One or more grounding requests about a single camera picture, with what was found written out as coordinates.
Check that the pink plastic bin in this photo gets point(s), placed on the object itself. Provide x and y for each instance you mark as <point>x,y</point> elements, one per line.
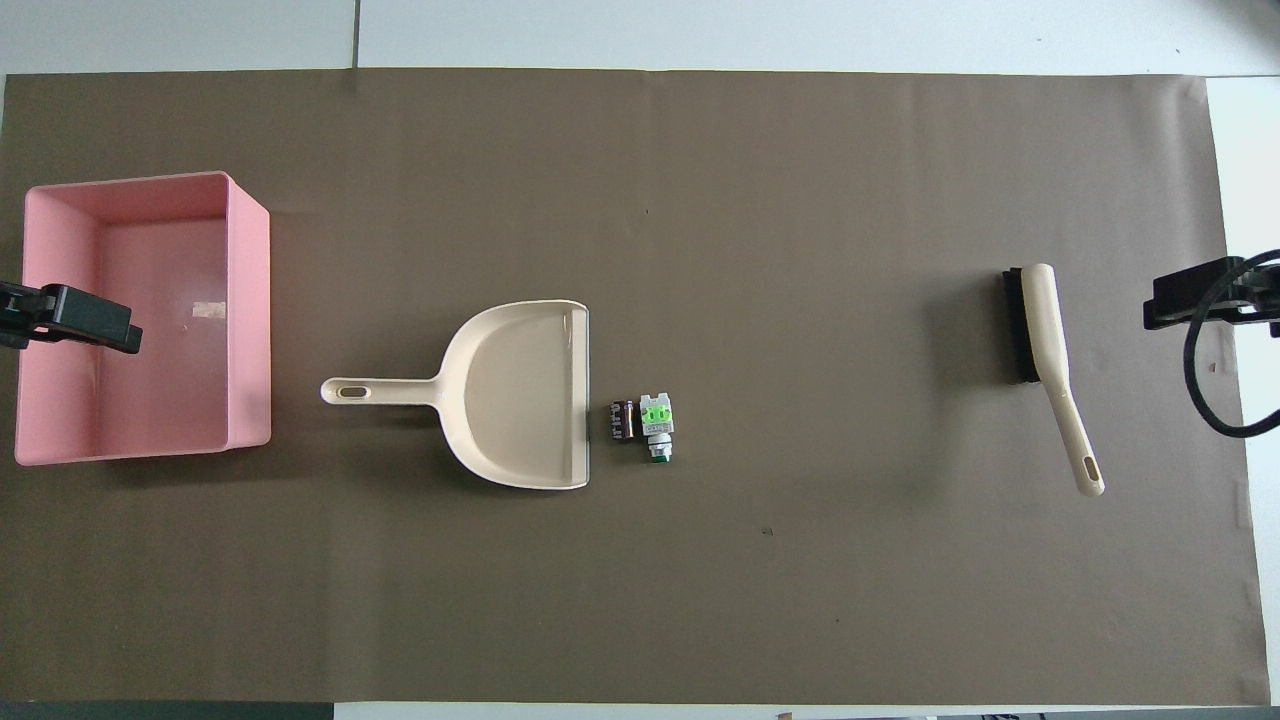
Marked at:
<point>160,400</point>

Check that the small black battery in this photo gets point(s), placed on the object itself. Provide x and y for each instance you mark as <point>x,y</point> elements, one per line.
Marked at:
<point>624,420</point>

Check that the cream plastic dustpan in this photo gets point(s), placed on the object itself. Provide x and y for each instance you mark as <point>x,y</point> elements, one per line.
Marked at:
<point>515,395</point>

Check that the cream hand brush black bristles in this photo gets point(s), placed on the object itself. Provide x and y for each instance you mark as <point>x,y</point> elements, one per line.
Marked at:
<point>1047,340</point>

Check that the white green push-button switch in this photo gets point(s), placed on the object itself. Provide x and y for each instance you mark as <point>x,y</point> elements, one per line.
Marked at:
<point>657,420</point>

